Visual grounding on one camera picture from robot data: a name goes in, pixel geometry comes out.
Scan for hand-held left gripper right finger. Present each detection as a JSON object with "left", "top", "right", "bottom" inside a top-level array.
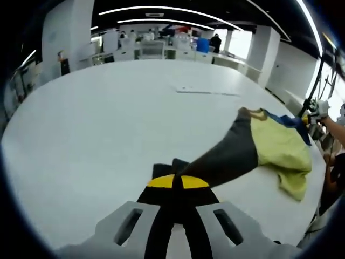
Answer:
[{"left": 175, "top": 174, "right": 300, "bottom": 259}]

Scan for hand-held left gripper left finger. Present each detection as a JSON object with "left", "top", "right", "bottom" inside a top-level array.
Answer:
[{"left": 60, "top": 174, "right": 177, "bottom": 259}]

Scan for yellow grey blue garment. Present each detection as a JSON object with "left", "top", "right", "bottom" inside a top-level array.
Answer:
[{"left": 152, "top": 106, "right": 313, "bottom": 202}]

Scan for white square pillar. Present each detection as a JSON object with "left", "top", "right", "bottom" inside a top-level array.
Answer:
[{"left": 246, "top": 25, "right": 281, "bottom": 81}]

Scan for straight ceiling light strip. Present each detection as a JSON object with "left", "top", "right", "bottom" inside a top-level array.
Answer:
[{"left": 296, "top": 0, "right": 324, "bottom": 57}]

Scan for white flat table strip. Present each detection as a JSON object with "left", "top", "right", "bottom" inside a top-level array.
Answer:
[{"left": 175, "top": 85, "right": 240, "bottom": 97}]

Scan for blue barrel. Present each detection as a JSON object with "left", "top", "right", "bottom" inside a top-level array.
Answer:
[{"left": 196, "top": 37, "right": 210, "bottom": 52}]

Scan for white counter cabinets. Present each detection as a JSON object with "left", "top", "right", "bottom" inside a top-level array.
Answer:
[{"left": 78, "top": 40, "right": 245, "bottom": 71}]

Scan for black bin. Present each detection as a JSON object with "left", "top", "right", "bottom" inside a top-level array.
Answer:
[{"left": 60, "top": 58, "right": 71, "bottom": 76}]

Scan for short curved ceiling light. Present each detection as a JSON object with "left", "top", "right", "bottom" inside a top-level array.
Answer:
[{"left": 117, "top": 18, "right": 216, "bottom": 31}]

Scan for long curved ceiling light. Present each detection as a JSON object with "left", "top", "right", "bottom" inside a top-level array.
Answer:
[{"left": 98, "top": 5, "right": 242, "bottom": 32}]

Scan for wide white pillar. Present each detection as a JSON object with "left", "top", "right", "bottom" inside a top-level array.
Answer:
[{"left": 42, "top": 0, "right": 95, "bottom": 74}]

